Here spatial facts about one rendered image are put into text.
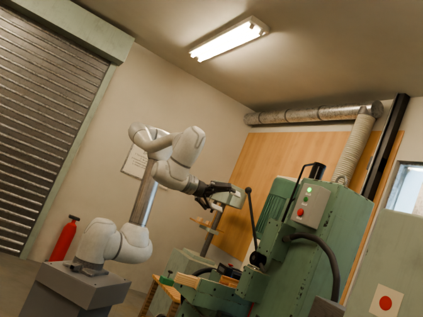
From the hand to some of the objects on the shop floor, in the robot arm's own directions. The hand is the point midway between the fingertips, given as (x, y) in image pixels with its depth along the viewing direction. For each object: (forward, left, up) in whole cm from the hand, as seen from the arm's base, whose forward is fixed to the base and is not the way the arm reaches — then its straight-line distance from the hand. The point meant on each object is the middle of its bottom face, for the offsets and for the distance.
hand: (229, 202), depth 185 cm
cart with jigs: (-43, +148, -134) cm, 204 cm away
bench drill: (-72, +230, -135) cm, 277 cm away
